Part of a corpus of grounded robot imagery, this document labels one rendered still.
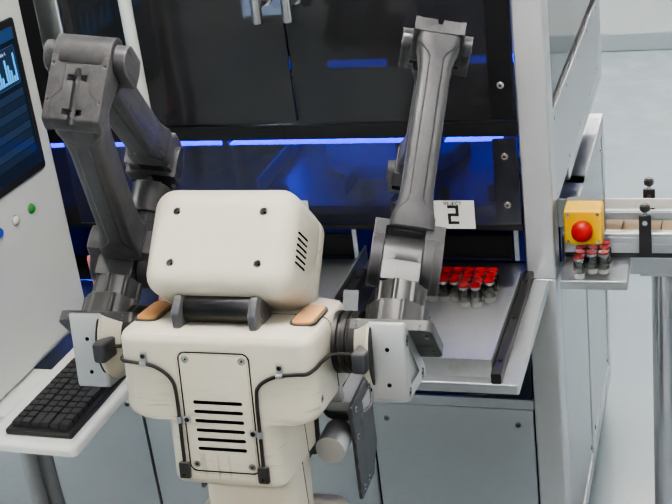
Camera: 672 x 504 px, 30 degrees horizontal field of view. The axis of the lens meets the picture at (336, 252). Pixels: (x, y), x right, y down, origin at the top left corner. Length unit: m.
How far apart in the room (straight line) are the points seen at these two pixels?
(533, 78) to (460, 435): 0.81
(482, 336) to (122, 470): 1.11
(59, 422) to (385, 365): 0.87
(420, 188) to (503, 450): 1.06
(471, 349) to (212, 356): 0.73
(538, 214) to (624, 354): 1.62
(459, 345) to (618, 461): 1.31
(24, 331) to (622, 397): 1.90
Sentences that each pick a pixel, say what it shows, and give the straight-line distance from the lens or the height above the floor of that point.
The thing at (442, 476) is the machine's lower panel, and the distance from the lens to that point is 2.79.
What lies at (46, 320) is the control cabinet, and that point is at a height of 0.88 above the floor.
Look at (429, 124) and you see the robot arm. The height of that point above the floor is 1.40.
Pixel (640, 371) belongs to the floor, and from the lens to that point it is 3.92.
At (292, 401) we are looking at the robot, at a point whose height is 1.15.
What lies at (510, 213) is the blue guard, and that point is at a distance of 2.45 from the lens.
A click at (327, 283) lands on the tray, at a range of 2.56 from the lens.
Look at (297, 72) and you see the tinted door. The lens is 2.46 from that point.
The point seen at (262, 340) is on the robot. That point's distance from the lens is 1.62.
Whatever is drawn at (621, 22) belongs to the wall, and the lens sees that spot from 7.08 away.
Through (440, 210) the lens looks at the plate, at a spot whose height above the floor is 1.03.
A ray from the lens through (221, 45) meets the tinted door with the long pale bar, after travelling 2.50.
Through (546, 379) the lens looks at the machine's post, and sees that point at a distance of 2.61.
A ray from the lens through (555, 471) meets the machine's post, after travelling 2.73.
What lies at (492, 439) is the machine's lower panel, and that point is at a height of 0.50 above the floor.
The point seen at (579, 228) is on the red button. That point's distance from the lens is 2.41.
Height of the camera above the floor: 1.98
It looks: 24 degrees down
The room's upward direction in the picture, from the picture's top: 7 degrees counter-clockwise
